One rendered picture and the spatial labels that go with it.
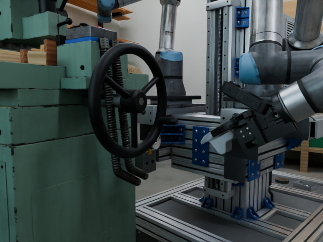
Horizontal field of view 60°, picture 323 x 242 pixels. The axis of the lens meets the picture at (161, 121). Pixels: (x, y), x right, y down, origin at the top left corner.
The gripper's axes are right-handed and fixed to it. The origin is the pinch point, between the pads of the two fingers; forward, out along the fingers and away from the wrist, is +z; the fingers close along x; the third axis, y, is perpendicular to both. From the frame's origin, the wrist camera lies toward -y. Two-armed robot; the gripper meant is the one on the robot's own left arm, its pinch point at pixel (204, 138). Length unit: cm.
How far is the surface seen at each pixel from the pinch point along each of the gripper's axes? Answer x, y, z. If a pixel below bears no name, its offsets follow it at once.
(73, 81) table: -16.1, -26.3, 17.5
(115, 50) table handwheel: -15.2, -25.3, 2.7
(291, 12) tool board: 318, -112, -24
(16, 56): -19, -43, 32
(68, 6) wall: 191, -255, 189
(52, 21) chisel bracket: -10, -50, 23
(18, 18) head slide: -12, -59, 34
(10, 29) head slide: -15, -56, 36
